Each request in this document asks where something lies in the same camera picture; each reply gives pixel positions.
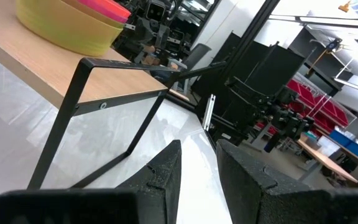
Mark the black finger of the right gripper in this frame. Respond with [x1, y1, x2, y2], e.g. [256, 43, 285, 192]
[264, 132, 282, 154]

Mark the red storage bin rack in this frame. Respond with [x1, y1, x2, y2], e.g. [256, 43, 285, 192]
[286, 77, 351, 133]

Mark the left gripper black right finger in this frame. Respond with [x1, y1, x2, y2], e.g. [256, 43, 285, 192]
[216, 139, 329, 224]

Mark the black aluminium table frame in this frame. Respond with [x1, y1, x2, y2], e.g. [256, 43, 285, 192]
[194, 0, 281, 94]

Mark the black box cabinet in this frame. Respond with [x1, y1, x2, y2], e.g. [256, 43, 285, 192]
[193, 30, 244, 99]
[244, 42, 306, 97]

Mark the grey chair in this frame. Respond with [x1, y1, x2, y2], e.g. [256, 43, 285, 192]
[181, 42, 213, 74]

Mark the wooden workbench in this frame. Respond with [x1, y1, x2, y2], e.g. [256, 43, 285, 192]
[296, 138, 358, 185]

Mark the wooden shelf black metal frame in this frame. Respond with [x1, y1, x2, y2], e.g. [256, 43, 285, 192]
[0, 0, 181, 190]

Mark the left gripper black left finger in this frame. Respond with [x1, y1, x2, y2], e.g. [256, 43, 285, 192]
[116, 139, 183, 224]

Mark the silver aluminium extrusion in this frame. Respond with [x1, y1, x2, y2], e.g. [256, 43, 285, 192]
[202, 93, 216, 132]

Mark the blue storage bin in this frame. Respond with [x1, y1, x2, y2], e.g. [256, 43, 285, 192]
[329, 129, 358, 170]

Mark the small yellow plastic bowl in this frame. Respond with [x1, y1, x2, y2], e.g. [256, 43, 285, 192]
[15, 0, 126, 57]

